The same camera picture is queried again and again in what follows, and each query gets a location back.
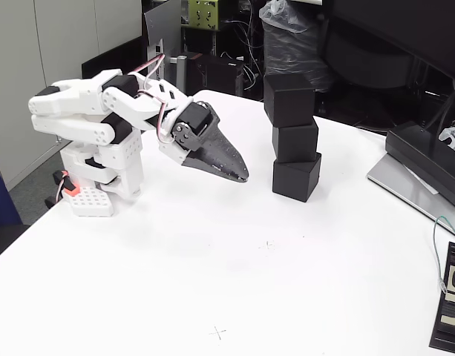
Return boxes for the black cube block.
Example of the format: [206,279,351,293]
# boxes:
[272,152,323,203]
[263,73,316,128]
[271,118,319,164]

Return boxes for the black equipment case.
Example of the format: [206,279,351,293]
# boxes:
[185,51,245,98]

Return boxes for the black flat panel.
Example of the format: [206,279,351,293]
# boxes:
[81,36,149,81]

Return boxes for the yellow-green metal box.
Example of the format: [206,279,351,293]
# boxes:
[180,0,220,31]

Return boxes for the bin wrapped in clear plastic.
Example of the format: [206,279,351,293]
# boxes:
[258,0,334,93]

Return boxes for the silver monitor stand base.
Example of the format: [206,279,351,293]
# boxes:
[367,151,455,238]

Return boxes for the grey cabinet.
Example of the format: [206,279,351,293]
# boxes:
[0,0,143,192]

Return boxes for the black box on stand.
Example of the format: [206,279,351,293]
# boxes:
[384,121,455,211]

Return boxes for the blue partition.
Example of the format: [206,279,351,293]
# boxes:
[0,154,23,227]

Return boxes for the crumpled white plastic wrapper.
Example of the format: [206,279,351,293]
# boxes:
[438,127,455,152]

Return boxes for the black device with beige labels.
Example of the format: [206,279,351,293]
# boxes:
[428,241,455,352]

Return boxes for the red white servo cable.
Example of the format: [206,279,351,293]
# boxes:
[131,53,177,145]

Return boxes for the grey metal post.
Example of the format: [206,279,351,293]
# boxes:
[176,55,189,98]

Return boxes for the black base cable plug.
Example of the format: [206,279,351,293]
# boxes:
[44,171,67,208]

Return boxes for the green cable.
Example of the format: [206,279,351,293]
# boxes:
[433,215,455,294]

